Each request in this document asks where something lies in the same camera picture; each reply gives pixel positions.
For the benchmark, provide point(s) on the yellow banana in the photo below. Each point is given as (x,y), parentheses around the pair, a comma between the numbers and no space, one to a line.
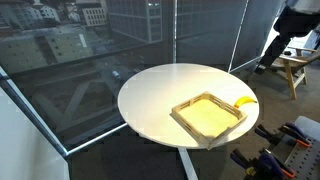
(245,99)

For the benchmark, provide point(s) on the wooden tray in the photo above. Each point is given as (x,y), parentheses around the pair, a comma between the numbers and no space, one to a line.
(206,116)

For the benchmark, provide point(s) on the white table leg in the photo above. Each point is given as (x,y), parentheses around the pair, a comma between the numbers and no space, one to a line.
(188,165)

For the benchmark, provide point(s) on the blue orange spring clamp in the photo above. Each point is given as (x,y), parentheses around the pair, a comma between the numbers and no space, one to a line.
(266,163)
(293,131)

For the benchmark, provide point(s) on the wooden armchair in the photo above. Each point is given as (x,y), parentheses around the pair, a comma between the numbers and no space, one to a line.
(293,66)

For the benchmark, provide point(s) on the person in dark trousers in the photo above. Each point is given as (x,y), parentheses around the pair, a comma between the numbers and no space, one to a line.
(293,25)

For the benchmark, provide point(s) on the perforated metal mounting board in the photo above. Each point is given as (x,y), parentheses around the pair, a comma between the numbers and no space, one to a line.
(305,160)

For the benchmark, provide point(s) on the metal window mullion post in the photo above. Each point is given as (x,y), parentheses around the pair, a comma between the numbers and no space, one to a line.
(174,33)

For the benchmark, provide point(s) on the window bottom frame rail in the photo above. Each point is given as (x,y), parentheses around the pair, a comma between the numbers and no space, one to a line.
(96,139)

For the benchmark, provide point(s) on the dark window side frame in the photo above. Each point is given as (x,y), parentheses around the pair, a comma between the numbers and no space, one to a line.
(33,116)

